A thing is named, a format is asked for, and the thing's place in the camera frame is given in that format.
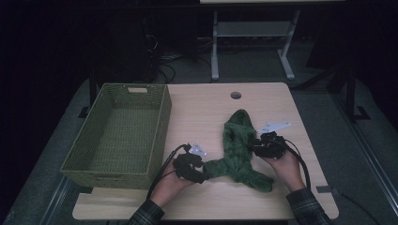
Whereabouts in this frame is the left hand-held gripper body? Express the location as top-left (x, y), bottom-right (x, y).
top-left (173, 142), bottom-right (207, 180)

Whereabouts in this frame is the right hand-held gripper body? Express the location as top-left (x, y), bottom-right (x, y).
top-left (256, 121), bottom-right (292, 159)

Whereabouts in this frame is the dark green towel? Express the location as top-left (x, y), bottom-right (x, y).
top-left (203, 108), bottom-right (275, 193)

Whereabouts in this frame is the green woven basket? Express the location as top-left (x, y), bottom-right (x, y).
top-left (59, 82), bottom-right (173, 190)

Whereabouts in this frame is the person's left hand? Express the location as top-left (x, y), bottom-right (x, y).
top-left (149, 159), bottom-right (197, 209)

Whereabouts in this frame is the person's right hand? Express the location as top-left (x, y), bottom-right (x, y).
top-left (263, 149), bottom-right (306, 193)

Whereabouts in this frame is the black metal stand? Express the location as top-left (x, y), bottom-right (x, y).
top-left (343, 66), bottom-right (372, 124)
top-left (77, 74), bottom-right (99, 119)

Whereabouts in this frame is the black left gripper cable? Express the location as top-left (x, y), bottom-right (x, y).
top-left (145, 142), bottom-right (192, 202)

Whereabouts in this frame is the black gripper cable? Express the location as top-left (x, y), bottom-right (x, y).
top-left (282, 138), bottom-right (312, 190)
top-left (145, 142), bottom-right (192, 202)

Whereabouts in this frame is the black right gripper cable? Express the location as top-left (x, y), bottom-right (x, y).
top-left (282, 138), bottom-right (312, 190)

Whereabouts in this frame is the tangle of floor cables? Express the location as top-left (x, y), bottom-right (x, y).
top-left (143, 32), bottom-right (214, 84)

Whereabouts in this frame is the black floor cable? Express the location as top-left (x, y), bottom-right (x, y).
top-left (335, 187), bottom-right (382, 225)

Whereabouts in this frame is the grey metal table frame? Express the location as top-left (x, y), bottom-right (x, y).
top-left (210, 8), bottom-right (301, 82)

